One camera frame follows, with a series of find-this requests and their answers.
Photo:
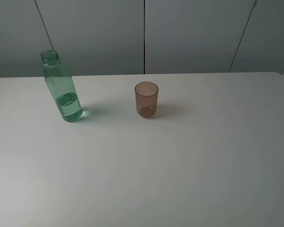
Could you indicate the green transparent plastic bottle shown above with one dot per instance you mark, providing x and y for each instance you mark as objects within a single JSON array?
[{"x": 61, "y": 86}]

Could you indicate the pink translucent cup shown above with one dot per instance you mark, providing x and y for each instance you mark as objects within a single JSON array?
[{"x": 146, "y": 98}]

